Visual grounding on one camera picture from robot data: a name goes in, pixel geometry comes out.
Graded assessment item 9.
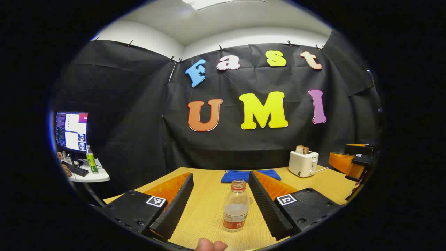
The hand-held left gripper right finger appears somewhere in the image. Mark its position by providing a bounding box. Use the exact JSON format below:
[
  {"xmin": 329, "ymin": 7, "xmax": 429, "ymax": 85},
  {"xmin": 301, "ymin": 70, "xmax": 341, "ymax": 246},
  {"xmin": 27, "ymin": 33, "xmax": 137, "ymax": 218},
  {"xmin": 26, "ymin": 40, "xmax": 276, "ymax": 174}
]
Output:
[{"xmin": 248, "ymin": 170, "xmax": 344, "ymax": 241}]

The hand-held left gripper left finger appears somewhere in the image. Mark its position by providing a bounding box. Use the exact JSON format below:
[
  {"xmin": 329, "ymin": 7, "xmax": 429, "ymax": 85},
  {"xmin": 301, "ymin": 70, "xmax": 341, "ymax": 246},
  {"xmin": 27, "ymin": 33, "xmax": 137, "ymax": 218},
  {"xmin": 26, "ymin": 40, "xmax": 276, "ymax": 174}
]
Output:
[{"xmin": 99, "ymin": 172, "xmax": 194, "ymax": 242}]

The clear plastic water bottle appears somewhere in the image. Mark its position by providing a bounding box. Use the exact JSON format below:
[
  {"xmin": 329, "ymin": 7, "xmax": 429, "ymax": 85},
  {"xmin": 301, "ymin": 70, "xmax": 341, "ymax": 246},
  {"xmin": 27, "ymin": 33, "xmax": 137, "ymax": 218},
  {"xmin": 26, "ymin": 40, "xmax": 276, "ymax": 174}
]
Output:
[{"xmin": 223, "ymin": 180, "xmax": 250, "ymax": 233}]

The green drink bottle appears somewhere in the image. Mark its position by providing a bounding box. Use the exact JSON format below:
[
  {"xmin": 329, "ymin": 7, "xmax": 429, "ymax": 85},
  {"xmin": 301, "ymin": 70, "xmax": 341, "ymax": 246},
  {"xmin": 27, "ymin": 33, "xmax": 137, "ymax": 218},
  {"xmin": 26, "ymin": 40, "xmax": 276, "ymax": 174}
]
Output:
[{"xmin": 86, "ymin": 145, "xmax": 99, "ymax": 173}]

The white toaster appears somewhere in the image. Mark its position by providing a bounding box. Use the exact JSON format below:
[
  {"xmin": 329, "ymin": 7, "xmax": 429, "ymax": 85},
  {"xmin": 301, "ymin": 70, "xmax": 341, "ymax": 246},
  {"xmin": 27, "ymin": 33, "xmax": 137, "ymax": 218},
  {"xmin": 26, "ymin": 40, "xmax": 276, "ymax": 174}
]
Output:
[{"xmin": 288, "ymin": 150, "xmax": 319, "ymax": 178}]

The blue folded cloth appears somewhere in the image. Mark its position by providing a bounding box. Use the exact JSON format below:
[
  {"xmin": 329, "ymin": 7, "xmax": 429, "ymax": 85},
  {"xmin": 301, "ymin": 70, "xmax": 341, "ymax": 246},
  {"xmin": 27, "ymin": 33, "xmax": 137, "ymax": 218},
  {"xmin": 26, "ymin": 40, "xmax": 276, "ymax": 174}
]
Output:
[{"xmin": 221, "ymin": 169, "xmax": 282, "ymax": 184}]

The white side table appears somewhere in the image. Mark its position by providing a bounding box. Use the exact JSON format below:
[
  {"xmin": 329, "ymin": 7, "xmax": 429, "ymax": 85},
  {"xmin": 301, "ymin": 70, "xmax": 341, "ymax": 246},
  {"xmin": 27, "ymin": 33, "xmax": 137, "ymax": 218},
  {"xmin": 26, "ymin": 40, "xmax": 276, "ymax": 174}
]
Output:
[{"xmin": 66, "ymin": 158, "xmax": 110, "ymax": 208}]

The black backdrop cloth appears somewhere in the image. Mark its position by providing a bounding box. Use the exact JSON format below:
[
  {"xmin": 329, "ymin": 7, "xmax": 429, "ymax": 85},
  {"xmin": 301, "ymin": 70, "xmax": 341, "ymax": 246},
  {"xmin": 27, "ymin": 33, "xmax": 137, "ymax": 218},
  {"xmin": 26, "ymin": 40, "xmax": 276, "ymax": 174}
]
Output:
[{"xmin": 52, "ymin": 30, "xmax": 382, "ymax": 196}]

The black keyboard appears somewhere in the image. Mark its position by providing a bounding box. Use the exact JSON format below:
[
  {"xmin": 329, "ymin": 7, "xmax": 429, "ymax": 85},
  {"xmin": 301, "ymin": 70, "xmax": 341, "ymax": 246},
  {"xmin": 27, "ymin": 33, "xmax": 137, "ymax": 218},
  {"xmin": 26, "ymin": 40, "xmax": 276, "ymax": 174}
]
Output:
[{"xmin": 63, "ymin": 162, "xmax": 89, "ymax": 177}]

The computer monitor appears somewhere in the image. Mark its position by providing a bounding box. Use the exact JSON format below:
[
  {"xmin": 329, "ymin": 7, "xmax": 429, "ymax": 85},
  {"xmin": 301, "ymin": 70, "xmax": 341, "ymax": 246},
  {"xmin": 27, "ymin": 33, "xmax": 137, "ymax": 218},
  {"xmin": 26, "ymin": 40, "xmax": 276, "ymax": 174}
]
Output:
[{"xmin": 55, "ymin": 111, "xmax": 89, "ymax": 153}]

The ceiling light panel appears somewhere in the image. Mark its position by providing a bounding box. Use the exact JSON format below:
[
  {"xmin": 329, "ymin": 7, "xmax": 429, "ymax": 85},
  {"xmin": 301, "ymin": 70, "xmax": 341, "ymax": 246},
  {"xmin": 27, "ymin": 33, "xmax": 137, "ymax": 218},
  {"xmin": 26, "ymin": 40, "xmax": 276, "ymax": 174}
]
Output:
[{"xmin": 182, "ymin": 0, "xmax": 266, "ymax": 10}]

